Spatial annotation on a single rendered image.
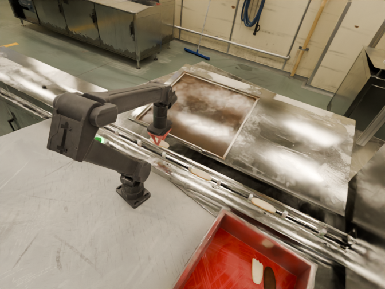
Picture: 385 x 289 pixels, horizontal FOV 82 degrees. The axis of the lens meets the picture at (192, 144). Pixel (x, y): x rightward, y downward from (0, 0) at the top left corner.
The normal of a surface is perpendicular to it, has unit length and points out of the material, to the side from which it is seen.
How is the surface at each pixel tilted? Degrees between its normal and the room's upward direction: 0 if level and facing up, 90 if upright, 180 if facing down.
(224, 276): 0
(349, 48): 90
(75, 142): 57
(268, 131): 10
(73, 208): 0
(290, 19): 90
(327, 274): 0
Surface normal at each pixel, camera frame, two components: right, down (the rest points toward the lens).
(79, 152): 0.92, 0.33
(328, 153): 0.03, -0.62
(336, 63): -0.47, 0.55
